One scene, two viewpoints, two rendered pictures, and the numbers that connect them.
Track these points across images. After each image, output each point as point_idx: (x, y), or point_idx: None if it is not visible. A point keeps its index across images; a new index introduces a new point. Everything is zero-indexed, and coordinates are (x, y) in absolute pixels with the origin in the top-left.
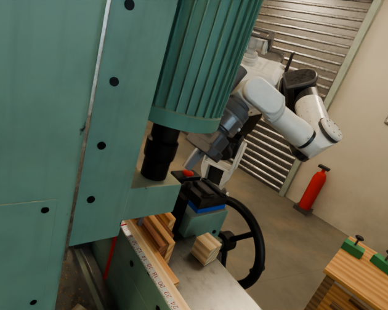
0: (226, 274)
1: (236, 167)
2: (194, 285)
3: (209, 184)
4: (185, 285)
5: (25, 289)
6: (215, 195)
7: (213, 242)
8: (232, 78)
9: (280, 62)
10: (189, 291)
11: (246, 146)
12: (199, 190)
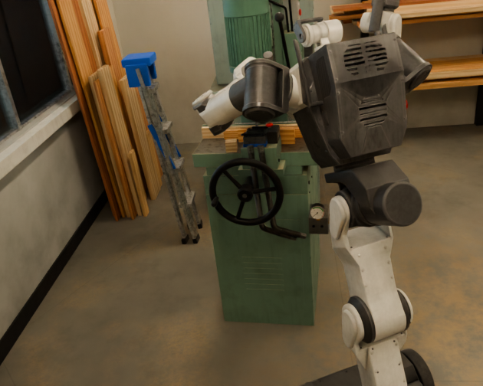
0: (216, 152)
1: (333, 234)
2: (222, 144)
3: (257, 133)
4: (225, 142)
5: None
6: (247, 133)
7: (228, 141)
8: (229, 49)
9: (316, 58)
10: (221, 142)
11: (338, 208)
12: (255, 130)
